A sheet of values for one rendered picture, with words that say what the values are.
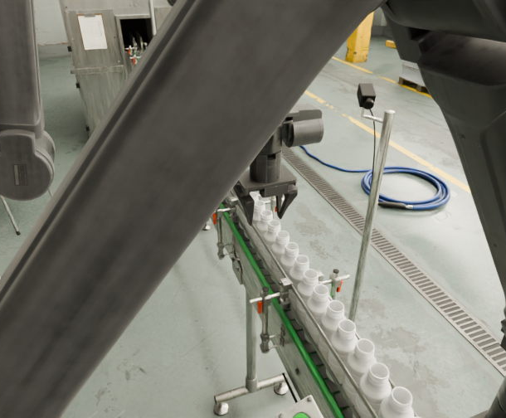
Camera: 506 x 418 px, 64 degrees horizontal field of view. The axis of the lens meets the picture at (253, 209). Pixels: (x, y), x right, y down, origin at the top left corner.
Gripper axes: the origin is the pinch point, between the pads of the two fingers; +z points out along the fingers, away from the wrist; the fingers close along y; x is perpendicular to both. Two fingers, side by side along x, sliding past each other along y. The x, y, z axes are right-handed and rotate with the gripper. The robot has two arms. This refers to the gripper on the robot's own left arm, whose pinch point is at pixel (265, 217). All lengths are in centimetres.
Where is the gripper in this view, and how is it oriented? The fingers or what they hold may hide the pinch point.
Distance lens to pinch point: 79.1
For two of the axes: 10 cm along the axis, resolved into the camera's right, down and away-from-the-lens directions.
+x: 3.4, 5.0, -7.9
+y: -9.4, 1.9, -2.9
